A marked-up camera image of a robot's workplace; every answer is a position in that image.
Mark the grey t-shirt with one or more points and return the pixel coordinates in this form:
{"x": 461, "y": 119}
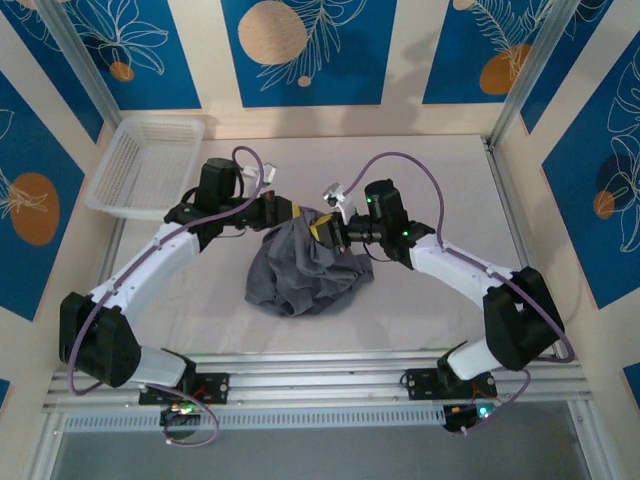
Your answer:
{"x": 300, "y": 280}

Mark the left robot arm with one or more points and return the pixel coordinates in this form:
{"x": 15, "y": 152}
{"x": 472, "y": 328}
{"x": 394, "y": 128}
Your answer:
{"x": 150, "y": 260}

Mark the white plastic mesh basket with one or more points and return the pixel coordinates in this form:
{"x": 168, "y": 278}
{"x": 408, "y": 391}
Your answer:
{"x": 145, "y": 165}

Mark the right aluminium table side rail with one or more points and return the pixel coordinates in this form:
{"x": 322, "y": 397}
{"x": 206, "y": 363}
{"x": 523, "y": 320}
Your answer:
{"x": 505, "y": 200}

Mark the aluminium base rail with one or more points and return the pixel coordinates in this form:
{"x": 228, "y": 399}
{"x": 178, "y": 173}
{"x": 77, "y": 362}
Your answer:
{"x": 310, "y": 380}

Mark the left aluminium frame post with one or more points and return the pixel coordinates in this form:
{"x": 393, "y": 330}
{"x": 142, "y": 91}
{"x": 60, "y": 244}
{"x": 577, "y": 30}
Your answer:
{"x": 75, "y": 50}

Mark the aluminium frame post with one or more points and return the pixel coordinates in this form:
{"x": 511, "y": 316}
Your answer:
{"x": 530, "y": 70}
{"x": 75, "y": 50}

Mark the right aluminium frame post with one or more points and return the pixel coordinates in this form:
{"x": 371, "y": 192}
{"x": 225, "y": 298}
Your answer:
{"x": 530, "y": 70}

